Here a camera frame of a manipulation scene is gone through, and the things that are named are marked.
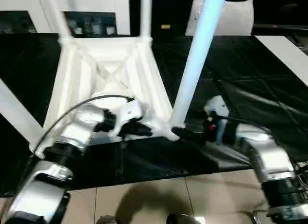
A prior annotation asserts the white plastic table top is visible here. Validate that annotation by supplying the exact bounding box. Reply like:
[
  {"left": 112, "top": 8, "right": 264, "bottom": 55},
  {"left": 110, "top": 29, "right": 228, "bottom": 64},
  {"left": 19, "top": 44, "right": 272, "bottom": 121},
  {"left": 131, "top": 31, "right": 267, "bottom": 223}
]
[{"left": 28, "top": 36, "right": 180, "bottom": 159}]

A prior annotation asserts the dark brown rounded object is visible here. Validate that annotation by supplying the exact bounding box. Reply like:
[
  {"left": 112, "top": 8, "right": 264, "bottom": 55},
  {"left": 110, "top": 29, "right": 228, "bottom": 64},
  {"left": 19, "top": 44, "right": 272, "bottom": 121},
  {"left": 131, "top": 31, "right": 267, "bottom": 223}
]
[
  {"left": 97, "top": 214, "right": 118, "bottom": 224},
  {"left": 167, "top": 213, "right": 200, "bottom": 224}
]

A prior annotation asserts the white cabinet with glass doors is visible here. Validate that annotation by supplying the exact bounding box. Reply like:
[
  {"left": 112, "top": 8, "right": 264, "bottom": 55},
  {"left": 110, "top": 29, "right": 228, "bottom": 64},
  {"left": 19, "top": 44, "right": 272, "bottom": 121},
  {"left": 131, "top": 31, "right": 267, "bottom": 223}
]
[{"left": 0, "top": 0, "right": 130, "bottom": 36}]

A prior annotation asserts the white flat board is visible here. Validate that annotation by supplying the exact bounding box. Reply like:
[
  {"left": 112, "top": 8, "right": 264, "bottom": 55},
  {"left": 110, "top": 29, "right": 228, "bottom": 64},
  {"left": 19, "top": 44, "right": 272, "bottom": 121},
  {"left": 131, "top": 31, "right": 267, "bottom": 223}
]
[{"left": 255, "top": 35, "right": 308, "bottom": 86}]

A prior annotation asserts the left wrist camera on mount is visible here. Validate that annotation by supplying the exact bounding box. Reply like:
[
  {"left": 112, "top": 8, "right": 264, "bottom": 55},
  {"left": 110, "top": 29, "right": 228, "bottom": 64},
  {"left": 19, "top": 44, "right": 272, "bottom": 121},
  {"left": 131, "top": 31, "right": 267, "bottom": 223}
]
[{"left": 108, "top": 98, "right": 145, "bottom": 138}]

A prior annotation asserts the black cabinet with gold label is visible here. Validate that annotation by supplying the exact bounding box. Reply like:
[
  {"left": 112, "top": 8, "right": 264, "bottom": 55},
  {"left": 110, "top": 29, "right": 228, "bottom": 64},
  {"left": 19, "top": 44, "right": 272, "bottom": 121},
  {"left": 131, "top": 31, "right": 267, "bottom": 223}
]
[{"left": 129, "top": 0, "right": 195, "bottom": 37}]

